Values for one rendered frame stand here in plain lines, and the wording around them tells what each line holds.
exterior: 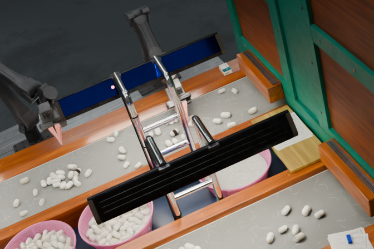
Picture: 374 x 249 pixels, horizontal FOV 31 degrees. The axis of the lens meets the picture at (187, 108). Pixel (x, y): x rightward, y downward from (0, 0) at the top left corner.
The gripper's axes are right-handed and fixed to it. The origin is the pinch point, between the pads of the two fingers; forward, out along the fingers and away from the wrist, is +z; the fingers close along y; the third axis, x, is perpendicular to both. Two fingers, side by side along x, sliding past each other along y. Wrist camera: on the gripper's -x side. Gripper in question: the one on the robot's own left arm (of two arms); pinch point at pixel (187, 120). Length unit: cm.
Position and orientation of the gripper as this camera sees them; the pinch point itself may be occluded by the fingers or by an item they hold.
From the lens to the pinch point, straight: 258.5
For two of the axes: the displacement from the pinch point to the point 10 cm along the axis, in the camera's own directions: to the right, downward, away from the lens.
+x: -0.3, 2.8, 9.6
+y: 9.1, -4.0, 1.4
